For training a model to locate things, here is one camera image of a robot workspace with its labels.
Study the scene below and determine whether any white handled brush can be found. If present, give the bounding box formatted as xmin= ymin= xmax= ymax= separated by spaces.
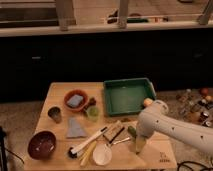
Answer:
xmin=68 ymin=127 xmax=108 ymax=158

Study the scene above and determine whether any white measuring scoop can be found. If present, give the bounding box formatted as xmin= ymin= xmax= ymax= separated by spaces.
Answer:
xmin=92 ymin=136 xmax=132 ymax=167

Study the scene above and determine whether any orange fruit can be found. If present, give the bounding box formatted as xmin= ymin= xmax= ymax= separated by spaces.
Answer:
xmin=143 ymin=98 xmax=153 ymax=107

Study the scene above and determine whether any green plastic tray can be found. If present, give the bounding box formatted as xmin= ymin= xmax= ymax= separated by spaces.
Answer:
xmin=103 ymin=78 xmax=156 ymax=117

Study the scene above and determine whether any purple bowl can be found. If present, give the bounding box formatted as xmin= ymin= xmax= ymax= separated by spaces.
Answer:
xmin=28 ymin=131 xmax=56 ymax=160

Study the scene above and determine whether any dark red small toy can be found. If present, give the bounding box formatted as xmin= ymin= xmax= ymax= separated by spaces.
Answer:
xmin=82 ymin=97 xmax=96 ymax=114

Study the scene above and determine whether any blue grey cloth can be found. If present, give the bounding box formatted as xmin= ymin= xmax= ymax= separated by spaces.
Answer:
xmin=66 ymin=117 xmax=87 ymax=138

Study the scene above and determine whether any light green cup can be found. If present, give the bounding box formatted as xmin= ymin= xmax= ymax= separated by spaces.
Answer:
xmin=86 ymin=106 xmax=99 ymax=121

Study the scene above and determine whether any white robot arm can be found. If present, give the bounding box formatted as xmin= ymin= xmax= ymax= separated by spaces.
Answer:
xmin=136 ymin=100 xmax=213 ymax=157

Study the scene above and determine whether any orange bowl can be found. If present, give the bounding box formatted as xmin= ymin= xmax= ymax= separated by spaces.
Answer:
xmin=64 ymin=89 xmax=89 ymax=112

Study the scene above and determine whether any wooden block with black stripe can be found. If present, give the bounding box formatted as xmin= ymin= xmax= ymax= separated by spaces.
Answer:
xmin=104 ymin=121 xmax=124 ymax=143

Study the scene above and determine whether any blue sponge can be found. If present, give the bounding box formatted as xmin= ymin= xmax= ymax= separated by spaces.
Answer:
xmin=67 ymin=95 xmax=83 ymax=108

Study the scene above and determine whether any small metal cup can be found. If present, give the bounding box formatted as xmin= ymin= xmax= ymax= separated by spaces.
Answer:
xmin=48 ymin=106 xmax=62 ymax=123

